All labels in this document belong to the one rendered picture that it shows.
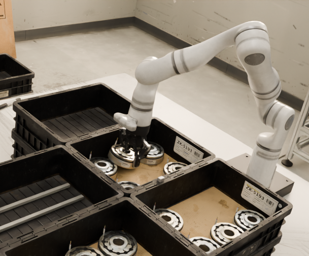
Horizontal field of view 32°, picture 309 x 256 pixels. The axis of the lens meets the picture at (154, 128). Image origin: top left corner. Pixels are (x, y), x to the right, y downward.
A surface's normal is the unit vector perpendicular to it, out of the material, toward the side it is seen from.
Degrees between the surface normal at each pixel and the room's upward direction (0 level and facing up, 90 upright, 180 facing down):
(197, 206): 0
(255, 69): 126
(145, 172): 0
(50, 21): 90
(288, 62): 90
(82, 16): 90
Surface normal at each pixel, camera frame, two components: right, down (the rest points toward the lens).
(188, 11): -0.70, 0.23
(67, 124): 0.17, -0.86
